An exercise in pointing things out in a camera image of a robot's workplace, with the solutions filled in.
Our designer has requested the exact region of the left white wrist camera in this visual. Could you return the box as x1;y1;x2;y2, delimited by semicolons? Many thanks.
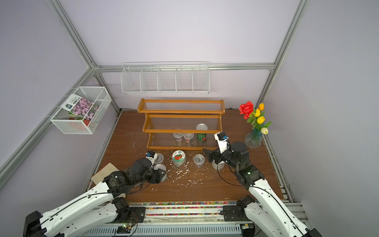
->
145;151;158;166

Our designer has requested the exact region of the yellow tulips bunch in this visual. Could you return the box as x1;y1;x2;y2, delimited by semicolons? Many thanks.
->
247;103;271;135

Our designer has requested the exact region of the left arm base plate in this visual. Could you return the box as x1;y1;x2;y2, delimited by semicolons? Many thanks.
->
112;206;146;223

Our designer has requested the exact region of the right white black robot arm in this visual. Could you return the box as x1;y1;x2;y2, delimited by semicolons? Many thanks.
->
203;140;321;237

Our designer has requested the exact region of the small clear jar purple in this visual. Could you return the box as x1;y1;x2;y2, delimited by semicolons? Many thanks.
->
173;133;184;142

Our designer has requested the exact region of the white wire basket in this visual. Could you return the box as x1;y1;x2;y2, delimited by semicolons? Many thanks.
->
50;87;112;134

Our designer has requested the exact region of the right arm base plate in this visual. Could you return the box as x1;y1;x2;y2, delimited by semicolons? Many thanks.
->
220;205;251;222

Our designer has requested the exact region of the cream work glove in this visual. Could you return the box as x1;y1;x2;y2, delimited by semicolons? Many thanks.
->
91;163;125;185

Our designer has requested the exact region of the red rose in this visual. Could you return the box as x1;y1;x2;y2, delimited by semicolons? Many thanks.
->
239;101;254;119

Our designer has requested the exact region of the clear jar red label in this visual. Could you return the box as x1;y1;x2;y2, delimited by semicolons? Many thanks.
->
155;153;164;165

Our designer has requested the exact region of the white wire wall shelf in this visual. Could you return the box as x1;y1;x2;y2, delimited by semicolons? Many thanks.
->
120;61;211;94

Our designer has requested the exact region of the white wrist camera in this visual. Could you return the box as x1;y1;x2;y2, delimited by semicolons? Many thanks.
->
214;131;230;154
145;151;158;166

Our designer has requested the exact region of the purple flower seed packet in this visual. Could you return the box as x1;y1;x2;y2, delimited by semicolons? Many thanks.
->
60;94;99;121

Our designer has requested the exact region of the clear jar silver lid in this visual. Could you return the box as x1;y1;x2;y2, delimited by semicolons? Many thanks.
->
154;164;167;182

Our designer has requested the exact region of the clear jar purple label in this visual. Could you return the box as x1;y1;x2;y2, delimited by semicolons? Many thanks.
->
193;154;205;167

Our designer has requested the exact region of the wooden two-tier shelf rack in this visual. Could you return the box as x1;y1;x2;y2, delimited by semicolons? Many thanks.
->
138;99;226;151

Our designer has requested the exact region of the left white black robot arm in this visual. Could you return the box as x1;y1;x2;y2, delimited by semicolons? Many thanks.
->
23;156;167;237

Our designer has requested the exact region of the glass vase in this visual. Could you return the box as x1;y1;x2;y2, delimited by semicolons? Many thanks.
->
244;128;263;149

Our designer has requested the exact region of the small clear jar red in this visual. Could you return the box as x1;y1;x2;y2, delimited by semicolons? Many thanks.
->
183;133;194;144

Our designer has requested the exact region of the watermelon print jar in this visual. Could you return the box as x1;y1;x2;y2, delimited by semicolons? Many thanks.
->
196;123;208;143

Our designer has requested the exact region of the strawberry lid seed jar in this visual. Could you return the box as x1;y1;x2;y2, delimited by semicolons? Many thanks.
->
172;150;186;167

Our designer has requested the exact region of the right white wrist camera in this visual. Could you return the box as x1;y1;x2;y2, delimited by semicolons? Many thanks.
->
214;131;230;154

